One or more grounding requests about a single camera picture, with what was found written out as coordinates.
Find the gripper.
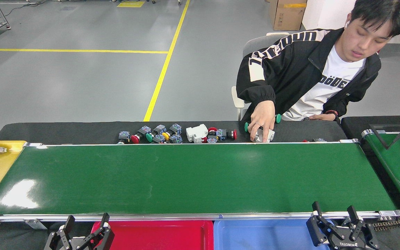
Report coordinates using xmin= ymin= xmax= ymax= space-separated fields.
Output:
xmin=44 ymin=213 xmax=115 ymax=250
xmin=306 ymin=201 xmax=380 ymax=250

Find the white circuit breaker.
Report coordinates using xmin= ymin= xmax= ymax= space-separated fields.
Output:
xmin=186 ymin=124 xmax=209 ymax=143
xmin=254 ymin=129 xmax=275 ymax=143

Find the yellow push button switch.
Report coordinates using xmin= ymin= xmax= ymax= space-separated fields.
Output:
xmin=162 ymin=124 xmax=182 ymax=141

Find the green conveyor belt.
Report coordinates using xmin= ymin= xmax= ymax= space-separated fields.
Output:
xmin=361 ymin=130 xmax=400 ymax=213
xmin=0 ymin=140 xmax=400 ymax=226

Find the person's right hand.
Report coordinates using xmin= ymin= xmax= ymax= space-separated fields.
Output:
xmin=249 ymin=102 xmax=276 ymax=143

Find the red plastic bin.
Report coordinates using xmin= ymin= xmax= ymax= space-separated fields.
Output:
xmin=91 ymin=220 xmax=214 ymax=250

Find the blue plastic bin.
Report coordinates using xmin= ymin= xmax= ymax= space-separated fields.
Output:
xmin=213 ymin=219 xmax=329 ymax=250

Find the person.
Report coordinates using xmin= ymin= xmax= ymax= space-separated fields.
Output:
xmin=236 ymin=0 xmax=400 ymax=122

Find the grey office chair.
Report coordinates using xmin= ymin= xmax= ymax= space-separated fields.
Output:
xmin=231 ymin=32 xmax=291 ymax=120

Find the cardboard box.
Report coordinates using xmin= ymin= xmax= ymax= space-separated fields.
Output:
xmin=269 ymin=0 xmax=307 ymax=31

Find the conveyor drive chain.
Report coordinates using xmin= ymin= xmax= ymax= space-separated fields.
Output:
xmin=372 ymin=219 xmax=400 ymax=231

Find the black guide frame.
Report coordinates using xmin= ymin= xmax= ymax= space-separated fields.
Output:
xmin=369 ymin=123 xmax=400 ymax=150

